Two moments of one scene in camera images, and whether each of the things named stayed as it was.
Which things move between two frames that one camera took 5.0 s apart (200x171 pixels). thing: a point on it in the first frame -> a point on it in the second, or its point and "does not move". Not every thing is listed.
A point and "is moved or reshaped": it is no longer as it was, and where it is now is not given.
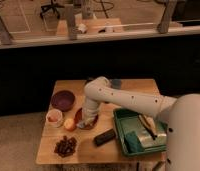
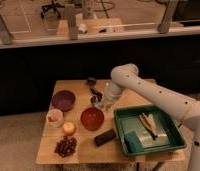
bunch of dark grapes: (65, 147) does not move
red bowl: (78, 117) is moved or reshaped
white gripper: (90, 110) -> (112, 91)
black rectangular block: (104, 137) does not move
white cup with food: (54, 118) does not move
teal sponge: (133, 143) does not move
